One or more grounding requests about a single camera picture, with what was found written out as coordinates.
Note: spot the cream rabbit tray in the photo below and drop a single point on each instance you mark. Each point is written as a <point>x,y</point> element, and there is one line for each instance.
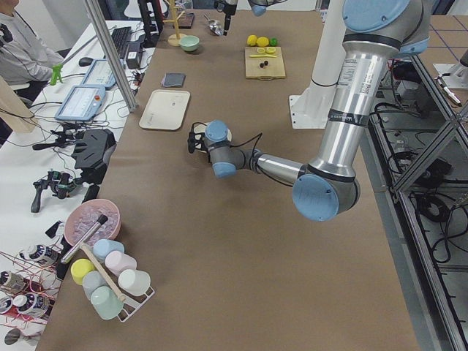
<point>165,110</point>

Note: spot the round beige plate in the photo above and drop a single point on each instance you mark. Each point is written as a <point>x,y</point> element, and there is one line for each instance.
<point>200,128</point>

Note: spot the grey folded cloth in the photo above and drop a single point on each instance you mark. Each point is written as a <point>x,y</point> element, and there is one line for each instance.
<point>173,79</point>

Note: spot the mint green bowl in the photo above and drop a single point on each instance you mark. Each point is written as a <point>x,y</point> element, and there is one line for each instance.
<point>189,43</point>

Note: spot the wooden mug tree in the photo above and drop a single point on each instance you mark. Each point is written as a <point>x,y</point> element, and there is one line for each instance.
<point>176,13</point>

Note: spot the wooden cutting board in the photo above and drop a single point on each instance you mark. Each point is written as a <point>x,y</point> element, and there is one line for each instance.
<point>275,69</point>

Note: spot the yellow plastic knife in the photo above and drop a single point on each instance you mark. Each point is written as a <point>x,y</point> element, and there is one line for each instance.
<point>262,56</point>

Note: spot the oval yellow lemon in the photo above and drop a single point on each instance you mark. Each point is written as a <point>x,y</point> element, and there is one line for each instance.
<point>251,40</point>

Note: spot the far teach pendant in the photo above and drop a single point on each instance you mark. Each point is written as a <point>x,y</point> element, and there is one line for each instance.
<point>99,73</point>

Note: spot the teach pendant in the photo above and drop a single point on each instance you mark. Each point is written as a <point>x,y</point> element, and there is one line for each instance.
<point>99,73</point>
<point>81,103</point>

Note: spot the metal scoop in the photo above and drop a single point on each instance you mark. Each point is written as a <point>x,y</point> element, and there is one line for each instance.
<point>214,26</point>

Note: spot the round yellow lemon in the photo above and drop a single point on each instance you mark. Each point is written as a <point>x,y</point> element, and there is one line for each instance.
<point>262,42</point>

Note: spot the near teach pendant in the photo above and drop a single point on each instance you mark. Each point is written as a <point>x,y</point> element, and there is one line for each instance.
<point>81,103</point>

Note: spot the metal muddler stick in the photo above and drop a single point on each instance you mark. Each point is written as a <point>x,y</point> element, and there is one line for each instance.
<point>102,219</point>

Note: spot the black keyboard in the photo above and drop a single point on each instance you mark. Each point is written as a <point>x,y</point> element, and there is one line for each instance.
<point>120,38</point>

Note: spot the computer mouse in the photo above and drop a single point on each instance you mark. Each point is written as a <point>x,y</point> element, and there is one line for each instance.
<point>85,61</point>

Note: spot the pink bowl with ice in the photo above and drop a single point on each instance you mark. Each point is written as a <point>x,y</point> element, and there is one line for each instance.
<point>87,214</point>

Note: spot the blue plastic cup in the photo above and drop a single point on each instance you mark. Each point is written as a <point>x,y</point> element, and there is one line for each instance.
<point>103,247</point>

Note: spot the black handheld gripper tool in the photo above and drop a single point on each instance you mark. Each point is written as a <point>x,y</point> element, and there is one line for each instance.
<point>62,184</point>

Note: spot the pink plastic cup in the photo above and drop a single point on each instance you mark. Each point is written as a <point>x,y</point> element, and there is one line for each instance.
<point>117,262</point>

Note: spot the white plastic cup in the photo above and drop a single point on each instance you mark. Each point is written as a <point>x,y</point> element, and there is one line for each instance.
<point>135,282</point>

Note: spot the green mini tripod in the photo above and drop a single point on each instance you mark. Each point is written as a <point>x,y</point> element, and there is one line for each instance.
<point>56,74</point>

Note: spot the yellow plastic cup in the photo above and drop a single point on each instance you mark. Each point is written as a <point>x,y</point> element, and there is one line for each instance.
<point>80,268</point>

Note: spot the grey plastic cup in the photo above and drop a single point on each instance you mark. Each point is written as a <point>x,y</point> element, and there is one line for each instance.
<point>91,281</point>

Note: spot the white cup rack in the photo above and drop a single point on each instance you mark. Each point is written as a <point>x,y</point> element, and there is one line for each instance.
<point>133,304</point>

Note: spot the mint plastic cup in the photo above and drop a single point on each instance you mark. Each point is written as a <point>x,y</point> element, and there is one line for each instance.
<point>106,303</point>

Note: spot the seated person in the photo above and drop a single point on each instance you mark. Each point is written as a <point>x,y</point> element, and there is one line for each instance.
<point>26,58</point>

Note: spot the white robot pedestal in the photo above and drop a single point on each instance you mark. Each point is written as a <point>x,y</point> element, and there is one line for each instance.
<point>309,110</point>

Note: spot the aluminium frame post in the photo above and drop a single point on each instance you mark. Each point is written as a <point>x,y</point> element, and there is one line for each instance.
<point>98,21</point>

